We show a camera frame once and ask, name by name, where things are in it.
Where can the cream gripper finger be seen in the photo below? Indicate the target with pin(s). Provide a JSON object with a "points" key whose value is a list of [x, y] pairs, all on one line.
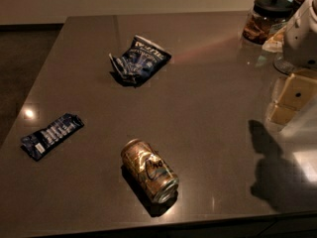
{"points": [[291, 94]]}

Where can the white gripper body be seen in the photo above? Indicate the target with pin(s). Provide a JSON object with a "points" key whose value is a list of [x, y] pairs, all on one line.
{"points": [[301, 40]]}

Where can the orange soda can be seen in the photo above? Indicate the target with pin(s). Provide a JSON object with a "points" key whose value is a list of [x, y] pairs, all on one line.
{"points": [[150, 171]]}

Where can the glass jar with black lid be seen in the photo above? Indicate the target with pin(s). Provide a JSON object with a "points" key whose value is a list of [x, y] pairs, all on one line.
{"points": [[265, 18]]}

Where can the crumpled blue chip bag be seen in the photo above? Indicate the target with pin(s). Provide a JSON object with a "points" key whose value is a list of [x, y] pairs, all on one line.
{"points": [[140, 62]]}

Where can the blue snack bar wrapper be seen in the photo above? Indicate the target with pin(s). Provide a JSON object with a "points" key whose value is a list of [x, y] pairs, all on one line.
{"points": [[41, 142]]}

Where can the clear wire mesh glass cup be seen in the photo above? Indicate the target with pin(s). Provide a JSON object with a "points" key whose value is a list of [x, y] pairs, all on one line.
{"points": [[283, 65]]}

